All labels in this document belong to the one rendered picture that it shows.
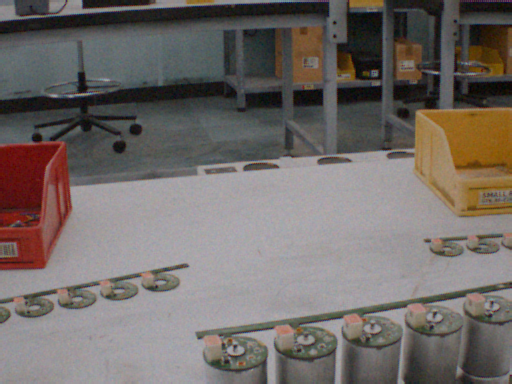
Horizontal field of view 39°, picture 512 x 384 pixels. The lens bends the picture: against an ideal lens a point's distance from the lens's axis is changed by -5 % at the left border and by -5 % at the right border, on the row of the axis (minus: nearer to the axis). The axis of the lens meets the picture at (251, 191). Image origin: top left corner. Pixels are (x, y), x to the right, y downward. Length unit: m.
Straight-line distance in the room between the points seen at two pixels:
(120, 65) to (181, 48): 0.39
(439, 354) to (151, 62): 4.41
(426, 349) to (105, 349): 0.19
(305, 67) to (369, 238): 3.87
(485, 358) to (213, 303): 0.20
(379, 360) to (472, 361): 0.05
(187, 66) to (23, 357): 4.32
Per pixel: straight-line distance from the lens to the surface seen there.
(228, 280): 0.49
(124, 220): 0.60
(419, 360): 0.32
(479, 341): 0.33
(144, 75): 4.68
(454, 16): 2.83
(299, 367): 0.29
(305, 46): 4.39
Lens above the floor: 0.96
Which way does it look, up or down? 19 degrees down
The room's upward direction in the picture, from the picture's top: 1 degrees counter-clockwise
